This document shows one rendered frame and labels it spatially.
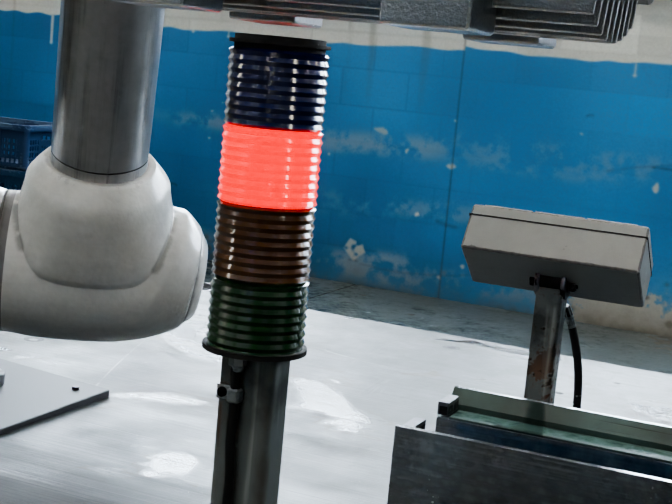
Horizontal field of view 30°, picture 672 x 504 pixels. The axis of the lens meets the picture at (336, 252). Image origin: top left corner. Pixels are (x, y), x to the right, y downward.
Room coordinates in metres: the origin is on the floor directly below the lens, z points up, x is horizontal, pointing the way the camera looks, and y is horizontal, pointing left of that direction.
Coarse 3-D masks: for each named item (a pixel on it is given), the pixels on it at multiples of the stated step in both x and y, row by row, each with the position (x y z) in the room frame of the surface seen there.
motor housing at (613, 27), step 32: (224, 0) 0.47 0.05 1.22; (256, 0) 0.46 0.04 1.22; (288, 0) 0.45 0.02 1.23; (320, 0) 0.44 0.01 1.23; (352, 0) 0.44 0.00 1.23; (512, 0) 0.41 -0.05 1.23; (544, 0) 0.40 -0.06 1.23; (576, 0) 0.40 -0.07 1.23; (608, 0) 0.41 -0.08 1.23; (512, 32) 0.43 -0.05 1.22; (544, 32) 0.43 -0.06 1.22; (576, 32) 0.42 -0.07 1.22; (608, 32) 0.42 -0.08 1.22
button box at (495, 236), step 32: (480, 224) 1.20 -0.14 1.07; (512, 224) 1.19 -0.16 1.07; (544, 224) 1.18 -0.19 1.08; (576, 224) 1.17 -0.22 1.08; (608, 224) 1.16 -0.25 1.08; (480, 256) 1.19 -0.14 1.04; (512, 256) 1.17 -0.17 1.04; (544, 256) 1.16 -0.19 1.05; (576, 256) 1.15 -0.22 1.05; (608, 256) 1.14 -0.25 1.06; (640, 256) 1.13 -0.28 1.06; (608, 288) 1.16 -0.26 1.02; (640, 288) 1.15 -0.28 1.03
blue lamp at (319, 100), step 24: (240, 48) 0.73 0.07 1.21; (240, 72) 0.73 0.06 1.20; (264, 72) 0.72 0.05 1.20; (288, 72) 0.72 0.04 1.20; (312, 72) 0.73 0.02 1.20; (240, 96) 0.72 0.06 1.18; (264, 96) 0.72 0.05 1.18; (288, 96) 0.72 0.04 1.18; (312, 96) 0.73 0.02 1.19; (240, 120) 0.72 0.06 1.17; (264, 120) 0.72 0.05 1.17; (288, 120) 0.72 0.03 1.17; (312, 120) 0.73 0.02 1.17
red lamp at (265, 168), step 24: (240, 144) 0.72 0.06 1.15; (264, 144) 0.72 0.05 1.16; (288, 144) 0.72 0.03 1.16; (312, 144) 0.73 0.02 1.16; (240, 168) 0.72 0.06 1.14; (264, 168) 0.72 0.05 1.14; (288, 168) 0.72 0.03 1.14; (312, 168) 0.73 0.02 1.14; (240, 192) 0.72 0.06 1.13; (264, 192) 0.72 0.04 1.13; (288, 192) 0.72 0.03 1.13; (312, 192) 0.74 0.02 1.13
